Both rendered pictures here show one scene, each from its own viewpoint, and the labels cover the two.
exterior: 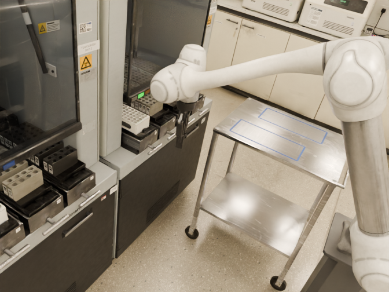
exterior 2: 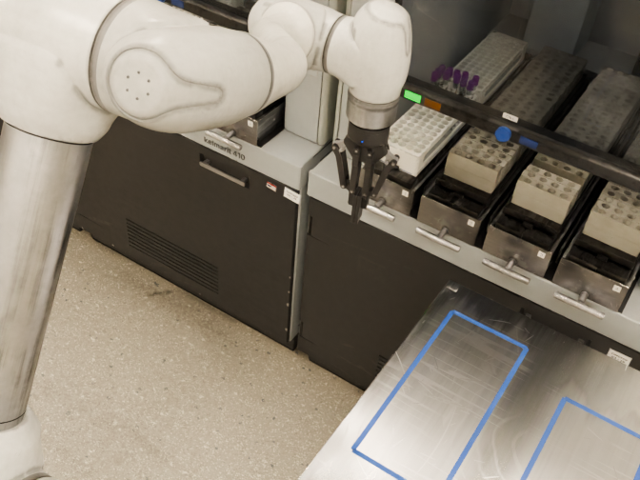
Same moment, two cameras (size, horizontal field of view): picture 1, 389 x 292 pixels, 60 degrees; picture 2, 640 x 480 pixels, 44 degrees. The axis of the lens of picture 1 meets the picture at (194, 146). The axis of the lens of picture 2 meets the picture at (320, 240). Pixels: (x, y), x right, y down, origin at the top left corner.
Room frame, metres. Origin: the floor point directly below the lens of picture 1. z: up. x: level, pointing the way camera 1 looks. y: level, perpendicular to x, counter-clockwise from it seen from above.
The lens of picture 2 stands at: (1.22, -1.11, 1.84)
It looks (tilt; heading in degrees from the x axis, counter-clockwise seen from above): 43 degrees down; 95
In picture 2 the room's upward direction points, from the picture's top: 6 degrees clockwise
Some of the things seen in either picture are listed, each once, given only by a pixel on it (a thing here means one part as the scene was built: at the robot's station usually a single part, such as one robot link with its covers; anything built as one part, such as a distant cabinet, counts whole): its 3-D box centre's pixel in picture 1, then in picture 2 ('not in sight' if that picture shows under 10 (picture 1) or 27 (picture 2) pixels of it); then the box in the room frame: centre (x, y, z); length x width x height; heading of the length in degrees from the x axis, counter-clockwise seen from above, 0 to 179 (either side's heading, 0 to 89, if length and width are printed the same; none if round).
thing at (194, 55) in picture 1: (190, 66); (372, 47); (1.16, 0.07, 1.18); 0.13 x 0.11 x 0.16; 160
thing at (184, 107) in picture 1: (184, 108); (367, 139); (1.17, 0.07, 1.00); 0.08 x 0.07 x 0.09; 169
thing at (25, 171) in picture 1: (21, 181); not in sight; (0.75, 0.53, 0.85); 0.12 x 0.02 x 0.06; 156
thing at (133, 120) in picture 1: (117, 113); (427, 128); (1.29, 0.38, 0.83); 0.30 x 0.10 x 0.06; 67
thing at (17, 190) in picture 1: (26, 185); not in sight; (0.74, 0.50, 0.85); 0.12 x 0.02 x 0.06; 157
